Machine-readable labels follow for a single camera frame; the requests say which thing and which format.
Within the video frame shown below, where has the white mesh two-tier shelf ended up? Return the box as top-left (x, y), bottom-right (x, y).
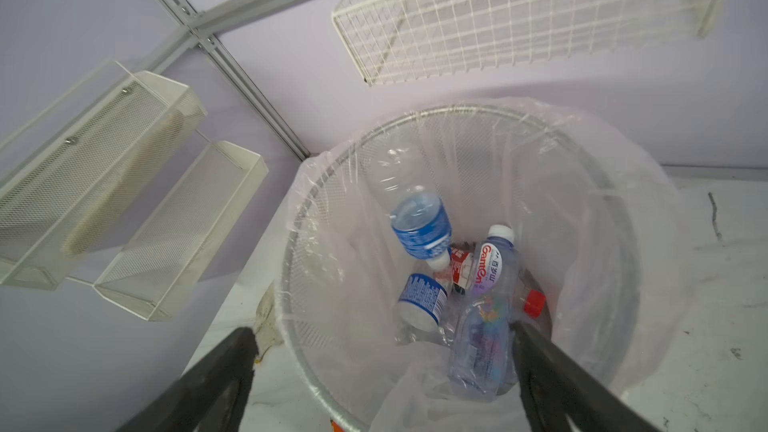
top-left (1, 61), bottom-right (269, 322)

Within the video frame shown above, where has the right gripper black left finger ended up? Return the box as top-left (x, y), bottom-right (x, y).
top-left (119, 327), bottom-right (258, 431)

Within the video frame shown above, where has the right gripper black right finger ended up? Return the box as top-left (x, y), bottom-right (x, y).
top-left (512, 322), bottom-right (656, 431)

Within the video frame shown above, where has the grey bin with plastic liner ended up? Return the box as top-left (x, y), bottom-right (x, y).
top-left (275, 98), bottom-right (694, 431)

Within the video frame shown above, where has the red label red cap bottle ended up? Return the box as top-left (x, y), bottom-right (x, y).
top-left (450, 239), bottom-right (547, 319)

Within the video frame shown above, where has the white wire wall basket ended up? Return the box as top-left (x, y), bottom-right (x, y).
top-left (331, 0), bottom-right (723, 85)

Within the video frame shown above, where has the clear bottle white cap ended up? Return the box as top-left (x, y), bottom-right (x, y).
top-left (448, 224), bottom-right (517, 400)

